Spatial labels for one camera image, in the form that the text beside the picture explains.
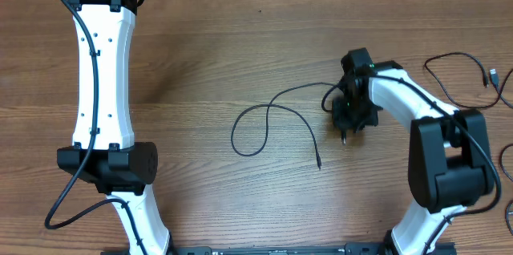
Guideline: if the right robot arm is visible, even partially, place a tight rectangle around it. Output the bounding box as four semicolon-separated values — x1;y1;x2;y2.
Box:
331;48;501;254

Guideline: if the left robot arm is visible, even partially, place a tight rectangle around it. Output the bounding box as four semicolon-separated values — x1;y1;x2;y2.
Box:
57;0;176;254

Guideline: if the black USB cable long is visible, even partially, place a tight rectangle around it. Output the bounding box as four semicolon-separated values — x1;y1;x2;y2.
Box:
230;82;338;170

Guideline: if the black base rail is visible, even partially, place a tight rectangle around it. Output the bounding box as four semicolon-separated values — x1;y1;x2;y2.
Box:
99;242;458;255

